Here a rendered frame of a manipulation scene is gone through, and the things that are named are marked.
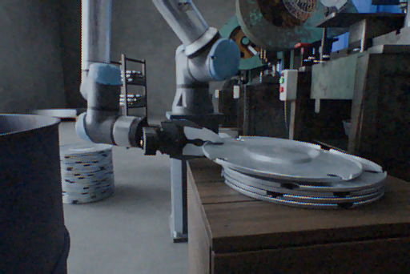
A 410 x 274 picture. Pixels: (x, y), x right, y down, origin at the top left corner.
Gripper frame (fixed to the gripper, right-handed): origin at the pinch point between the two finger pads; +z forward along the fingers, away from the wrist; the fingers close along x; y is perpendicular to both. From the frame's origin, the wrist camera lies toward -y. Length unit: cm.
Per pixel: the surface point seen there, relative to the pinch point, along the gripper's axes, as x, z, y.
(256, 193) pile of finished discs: 4.7, 9.2, -12.8
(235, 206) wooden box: 5.1, 6.4, -18.1
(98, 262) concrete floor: 43, -36, 8
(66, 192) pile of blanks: 41, -78, 42
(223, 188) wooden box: 5.3, 3.6, -11.4
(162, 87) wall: -15, -287, 648
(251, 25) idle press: -70, -9, 177
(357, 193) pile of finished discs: 1.7, 23.1, -14.7
